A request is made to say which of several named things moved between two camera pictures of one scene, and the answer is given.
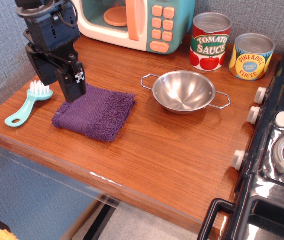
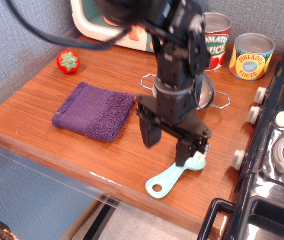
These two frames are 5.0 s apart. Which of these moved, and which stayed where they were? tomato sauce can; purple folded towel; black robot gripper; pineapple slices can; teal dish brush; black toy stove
Moved: black robot gripper; teal dish brush
Stayed: purple folded towel; tomato sauce can; pineapple slices can; black toy stove
